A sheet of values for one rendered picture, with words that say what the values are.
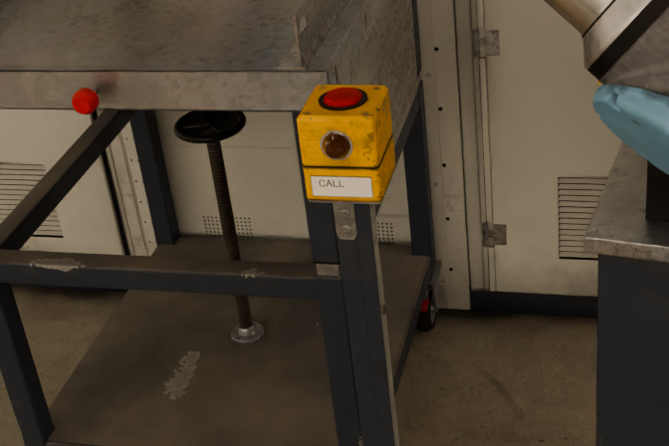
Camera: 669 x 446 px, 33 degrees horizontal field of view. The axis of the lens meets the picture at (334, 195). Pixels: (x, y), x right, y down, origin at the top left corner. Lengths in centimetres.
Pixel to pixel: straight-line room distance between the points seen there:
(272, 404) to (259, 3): 68
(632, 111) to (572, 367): 131
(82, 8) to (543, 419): 107
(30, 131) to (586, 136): 112
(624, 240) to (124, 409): 104
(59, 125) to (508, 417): 106
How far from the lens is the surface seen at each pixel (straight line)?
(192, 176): 233
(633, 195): 125
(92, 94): 144
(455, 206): 221
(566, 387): 215
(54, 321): 253
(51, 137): 240
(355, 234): 120
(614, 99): 95
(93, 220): 246
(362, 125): 111
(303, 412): 187
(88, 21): 164
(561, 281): 226
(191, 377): 199
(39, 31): 163
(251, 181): 229
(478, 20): 201
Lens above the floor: 138
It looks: 30 degrees down
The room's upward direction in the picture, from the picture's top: 7 degrees counter-clockwise
